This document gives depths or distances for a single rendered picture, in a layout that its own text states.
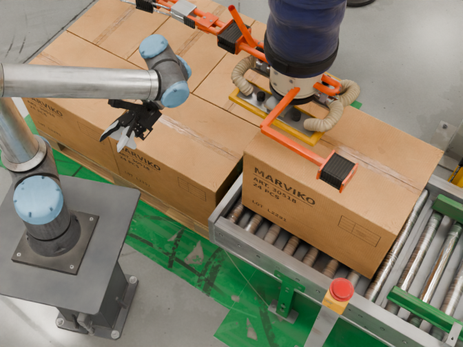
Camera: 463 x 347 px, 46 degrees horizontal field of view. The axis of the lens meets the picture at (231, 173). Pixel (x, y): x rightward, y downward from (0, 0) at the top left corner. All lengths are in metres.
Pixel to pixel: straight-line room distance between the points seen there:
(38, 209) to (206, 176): 0.82
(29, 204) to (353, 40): 2.52
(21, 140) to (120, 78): 0.44
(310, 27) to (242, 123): 1.07
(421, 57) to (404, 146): 1.76
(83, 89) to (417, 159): 1.17
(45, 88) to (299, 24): 0.69
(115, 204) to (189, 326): 0.83
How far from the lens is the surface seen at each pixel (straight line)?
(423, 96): 3.53
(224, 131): 2.49
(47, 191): 1.85
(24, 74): 1.47
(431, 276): 2.29
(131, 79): 1.55
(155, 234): 2.85
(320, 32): 1.55
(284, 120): 1.78
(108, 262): 2.00
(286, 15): 1.51
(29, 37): 3.89
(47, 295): 2.01
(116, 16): 3.06
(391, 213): 1.89
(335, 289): 1.63
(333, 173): 1.53
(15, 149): 1.84
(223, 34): 1.86
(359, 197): 1.89
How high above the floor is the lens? 2.55
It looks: 58 degrees down
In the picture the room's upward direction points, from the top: straight up
